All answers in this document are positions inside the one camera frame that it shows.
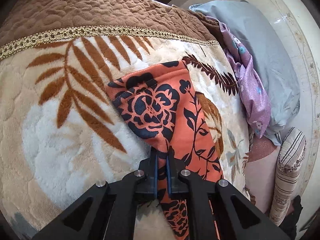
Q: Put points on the grey blue pillow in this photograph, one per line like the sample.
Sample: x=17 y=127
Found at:
x=271 y=61

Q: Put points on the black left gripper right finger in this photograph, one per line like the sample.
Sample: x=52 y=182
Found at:
x=217 y=210

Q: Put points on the cream leaf-pattern plush blanket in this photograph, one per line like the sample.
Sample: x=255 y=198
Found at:
x=60 y=131

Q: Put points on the orange floral garment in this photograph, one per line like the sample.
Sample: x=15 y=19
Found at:
x=160 y=105

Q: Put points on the pink bed sheet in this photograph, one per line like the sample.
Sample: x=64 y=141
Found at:
x=260 y=172

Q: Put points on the brown striped pillow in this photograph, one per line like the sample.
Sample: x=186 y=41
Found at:
x=289 y=162

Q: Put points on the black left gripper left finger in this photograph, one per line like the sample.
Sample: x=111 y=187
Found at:
x=107 y=210

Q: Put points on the purple floral cloth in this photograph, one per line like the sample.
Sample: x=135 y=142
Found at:
x=252 y=93

